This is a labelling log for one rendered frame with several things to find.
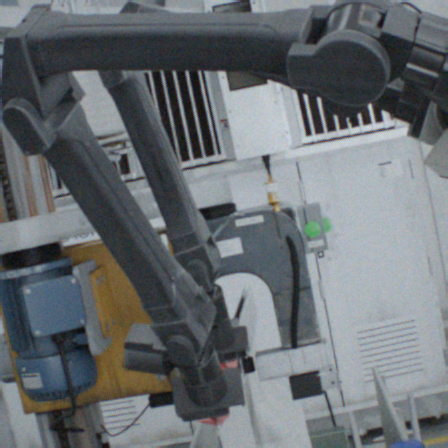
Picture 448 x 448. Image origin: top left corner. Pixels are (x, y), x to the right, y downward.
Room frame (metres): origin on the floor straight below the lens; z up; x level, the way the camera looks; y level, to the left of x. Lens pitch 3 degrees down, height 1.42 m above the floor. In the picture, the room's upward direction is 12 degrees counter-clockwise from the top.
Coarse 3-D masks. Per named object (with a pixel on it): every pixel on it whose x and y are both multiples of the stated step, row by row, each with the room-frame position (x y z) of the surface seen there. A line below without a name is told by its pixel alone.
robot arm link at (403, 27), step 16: (336, 16) 0.93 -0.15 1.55; (352, 16) 0.91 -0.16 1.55; (368, 16) 0.91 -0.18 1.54; (384, 16) 0.93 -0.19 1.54; (400, 16) 0.91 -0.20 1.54; (416, 16) 0.91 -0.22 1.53; (368, 32) 0.89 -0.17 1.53; (384, 32) 0.88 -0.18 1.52; (400, 32) 0.89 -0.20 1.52; (416, 32) 0.91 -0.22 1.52; (384, 48) 0.89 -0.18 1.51; (400, 48) 0.89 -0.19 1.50; (400, 64) 0.90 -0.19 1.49
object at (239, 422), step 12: (240, 408) 1.80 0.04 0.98; (216, 420) 1.42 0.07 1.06; (228, 420) 1.55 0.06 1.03; (240, 420) 1.76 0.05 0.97; (228, 432) 1.52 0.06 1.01; (240, 432) 1.72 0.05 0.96; (252, 432) 1.90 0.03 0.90; (228, 444) 1.50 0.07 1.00; (240, 444) 1.64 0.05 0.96; (252, 444) 1.87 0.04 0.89
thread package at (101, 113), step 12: (84, 72) 1.69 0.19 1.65; (96, 72) 1.70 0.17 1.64; (84, 84) 1.69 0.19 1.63; (96, 84) 1.70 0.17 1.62; (84, 96) 1.69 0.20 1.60; (96, 96) 1.69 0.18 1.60; (108, 96) 1.71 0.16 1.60; (84, 108) 1.68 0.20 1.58; (96, 108) 1.69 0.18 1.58; (108, 108) 1.70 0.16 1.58; (96, 120) 1.69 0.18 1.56; (108, 120) 1.70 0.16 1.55; (120, 120) 1.72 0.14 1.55; (96, 132) 1.69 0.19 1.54; (108, 132) 1.70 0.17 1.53; (120, 132) 1.73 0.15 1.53
